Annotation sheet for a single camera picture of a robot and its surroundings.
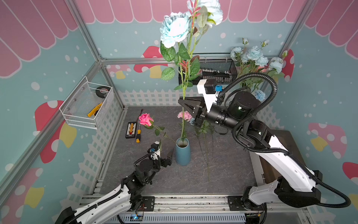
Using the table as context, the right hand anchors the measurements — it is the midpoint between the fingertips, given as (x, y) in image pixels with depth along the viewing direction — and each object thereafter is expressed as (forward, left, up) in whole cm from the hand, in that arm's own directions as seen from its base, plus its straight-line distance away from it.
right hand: (180, 100), depth 46 cm
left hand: (+3, +9, -39) cm, 40 cm away
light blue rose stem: (+26, -14, -53) cm, 60 cm away
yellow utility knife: (+16, +46, -21) cm, 53 cm away
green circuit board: (-27, +26, -56) cm, 67 cm away
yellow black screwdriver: (+23, +33, -54) cm, 68 cm away
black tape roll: (+30, +46, -20) cm, 59 cm away
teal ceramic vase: (0, 0, -38) cm, 38 cm away
